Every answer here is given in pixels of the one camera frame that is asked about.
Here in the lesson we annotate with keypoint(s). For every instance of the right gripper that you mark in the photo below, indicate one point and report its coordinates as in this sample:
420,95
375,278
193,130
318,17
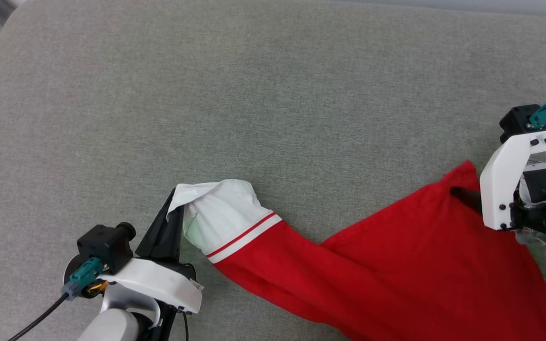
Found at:
543,218

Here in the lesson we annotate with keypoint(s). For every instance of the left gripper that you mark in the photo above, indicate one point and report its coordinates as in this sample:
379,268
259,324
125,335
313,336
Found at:
188,271

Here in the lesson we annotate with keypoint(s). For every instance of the red and white shirt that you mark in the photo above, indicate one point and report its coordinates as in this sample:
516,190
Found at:
420,265

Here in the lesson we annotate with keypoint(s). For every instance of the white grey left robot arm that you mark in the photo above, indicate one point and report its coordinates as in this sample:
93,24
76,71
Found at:
112,327

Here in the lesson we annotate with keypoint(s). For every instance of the grey fabric sofa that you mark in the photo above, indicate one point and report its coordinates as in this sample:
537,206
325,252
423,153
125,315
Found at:
273,94

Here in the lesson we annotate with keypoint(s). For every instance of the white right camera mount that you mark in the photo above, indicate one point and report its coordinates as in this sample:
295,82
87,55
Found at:
503,184

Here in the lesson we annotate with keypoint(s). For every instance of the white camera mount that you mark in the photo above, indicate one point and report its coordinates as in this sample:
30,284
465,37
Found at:
503,184
159,282

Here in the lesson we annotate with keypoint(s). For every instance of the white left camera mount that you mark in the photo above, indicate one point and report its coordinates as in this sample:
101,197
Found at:
159,282

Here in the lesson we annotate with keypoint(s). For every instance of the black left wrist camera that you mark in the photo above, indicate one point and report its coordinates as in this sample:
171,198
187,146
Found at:
107,246

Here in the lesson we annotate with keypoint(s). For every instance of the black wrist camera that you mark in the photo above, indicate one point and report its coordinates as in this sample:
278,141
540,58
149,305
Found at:
107,246
514,121

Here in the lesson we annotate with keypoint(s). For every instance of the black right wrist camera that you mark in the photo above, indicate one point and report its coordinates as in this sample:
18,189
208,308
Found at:
514,121

